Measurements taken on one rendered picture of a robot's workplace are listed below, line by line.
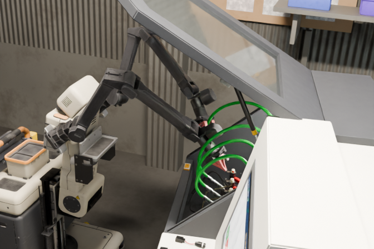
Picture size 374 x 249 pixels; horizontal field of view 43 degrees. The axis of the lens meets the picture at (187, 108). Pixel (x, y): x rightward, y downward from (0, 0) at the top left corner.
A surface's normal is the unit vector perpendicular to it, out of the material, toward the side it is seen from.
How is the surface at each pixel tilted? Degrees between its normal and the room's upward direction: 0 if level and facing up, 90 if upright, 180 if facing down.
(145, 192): 0
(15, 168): 92
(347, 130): 0
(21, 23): 90
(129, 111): 90
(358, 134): 0
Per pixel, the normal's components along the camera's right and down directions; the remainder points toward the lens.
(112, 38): -0.30, 0.37
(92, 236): 0.05, -0.91
